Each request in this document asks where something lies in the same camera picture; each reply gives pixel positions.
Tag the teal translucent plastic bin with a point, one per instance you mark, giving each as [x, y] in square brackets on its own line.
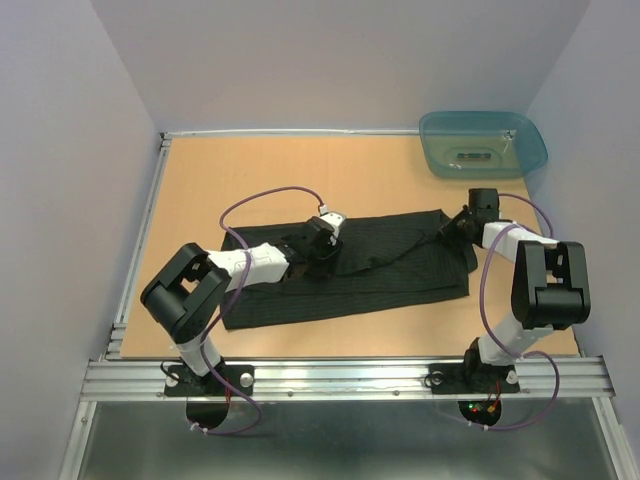
[481, 144]

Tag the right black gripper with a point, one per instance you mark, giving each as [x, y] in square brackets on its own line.
[448, 228]

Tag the aluminium left side rail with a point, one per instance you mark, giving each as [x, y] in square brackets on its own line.
[119, 324]

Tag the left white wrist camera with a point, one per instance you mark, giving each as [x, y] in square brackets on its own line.
[333, 219]

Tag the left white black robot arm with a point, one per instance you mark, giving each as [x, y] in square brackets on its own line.
[186, 292]

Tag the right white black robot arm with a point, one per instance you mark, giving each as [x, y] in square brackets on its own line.
[550, 292]

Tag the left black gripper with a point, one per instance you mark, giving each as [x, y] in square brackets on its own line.
[324, 269]

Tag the aluminium front mounting rail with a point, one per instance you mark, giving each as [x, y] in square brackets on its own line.
[318, 380]

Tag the black striped long sleeve shirt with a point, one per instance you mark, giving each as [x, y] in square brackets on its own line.
[386, 262]

